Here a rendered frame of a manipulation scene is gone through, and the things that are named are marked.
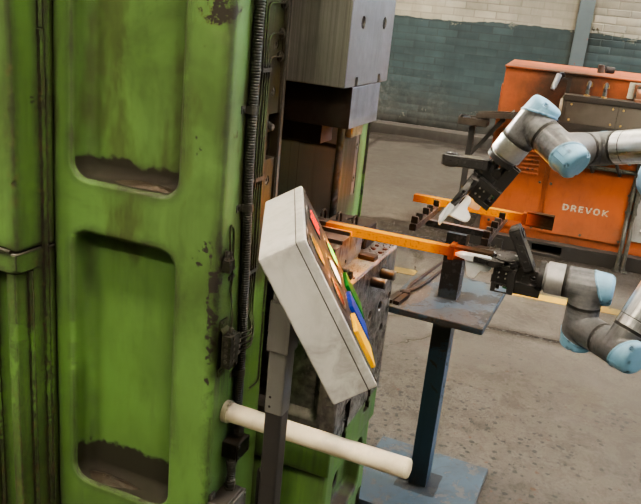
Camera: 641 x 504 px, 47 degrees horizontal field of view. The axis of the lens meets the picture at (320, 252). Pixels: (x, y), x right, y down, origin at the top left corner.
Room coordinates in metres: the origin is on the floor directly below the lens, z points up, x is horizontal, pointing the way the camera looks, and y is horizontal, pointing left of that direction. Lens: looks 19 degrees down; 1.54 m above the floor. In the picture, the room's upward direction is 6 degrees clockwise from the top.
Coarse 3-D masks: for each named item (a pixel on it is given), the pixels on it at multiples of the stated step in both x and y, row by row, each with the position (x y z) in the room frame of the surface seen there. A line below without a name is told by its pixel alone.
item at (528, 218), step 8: (416, 200) 2.34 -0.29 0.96; (424, 200) 2.33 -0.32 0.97; (432, 200) 2.32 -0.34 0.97; (440, 200) 2.32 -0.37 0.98; (448, 200) 2.31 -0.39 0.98; (480, 208) 2.27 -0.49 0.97; (496, 208) 2.27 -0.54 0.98; (496, 216) 2.25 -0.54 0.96; (512, 216) 2.23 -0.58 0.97; (520, 216) 2.23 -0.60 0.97; (528, 216) 2.23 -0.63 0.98; (536, 216) 2.22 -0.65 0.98; (544, 216) 2.20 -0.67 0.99; (552, 216) 2.20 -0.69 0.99; (528, 224) 2.22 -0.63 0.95; (536, 224) 2.22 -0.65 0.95; (544, 224) 2.21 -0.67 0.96; (552, 224) 2.20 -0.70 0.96
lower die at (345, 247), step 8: (352, 224) 1.89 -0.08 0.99; (328, 232) 1.80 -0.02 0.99; (336, 232) 1.80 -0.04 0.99; (344, 232) 1.79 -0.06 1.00; (328, 240) 1.75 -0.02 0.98; (336, 240) 1.75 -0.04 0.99; (344, 240) 1.75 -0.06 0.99; (352, 240) 1.81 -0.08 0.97; (360, 240) 1.87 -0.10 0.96; (336, 248) 1.71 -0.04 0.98; (344, 248) 1.76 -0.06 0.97; (352, 248) 1.82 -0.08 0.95; (360, 248) 1.88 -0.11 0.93; (336, 256) 1.71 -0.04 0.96; (344, 256) 1.76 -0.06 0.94; (352, 256) 1.82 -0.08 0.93; (344, 264) 1.77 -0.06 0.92
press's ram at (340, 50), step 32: (320, 0) 1.68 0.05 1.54; (352, 0) 1.65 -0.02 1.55; (384, 0) 1.84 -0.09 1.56; (320, 32) 1.68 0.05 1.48; (352, 32) 1.66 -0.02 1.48; (384, 32) 1.87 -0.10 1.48; (288, 64) 1.70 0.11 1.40; (320, 64) 1.67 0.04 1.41; (352, 64) 1.68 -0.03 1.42; (384, 64) 1.90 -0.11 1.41
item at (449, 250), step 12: (348, 228) 1.80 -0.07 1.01; (360, 228) 1.80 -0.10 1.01; (384, 240) 1.77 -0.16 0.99; (396, 240) 1.76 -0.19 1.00; (408, 240) 1.75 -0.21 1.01; (420, 240) 1.75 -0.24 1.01; (432, 252) 1.72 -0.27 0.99; (444, 252) 1.71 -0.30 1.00; (480, 252) 1.68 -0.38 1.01; (492, 252) 1.69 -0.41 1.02
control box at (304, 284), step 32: (288, 192) 1.39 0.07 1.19; (288, 224) 1.18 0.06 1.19; (320, 224) 1.40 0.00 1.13; (288, 256) 1.07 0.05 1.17; (288, 288) 1.07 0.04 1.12; (320, 288) 1.07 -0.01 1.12; (320, 320) 1.07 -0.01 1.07; (320, 352) 1.07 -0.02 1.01; (352, 352) 1.08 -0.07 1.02; (352, 384) 1.08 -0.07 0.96
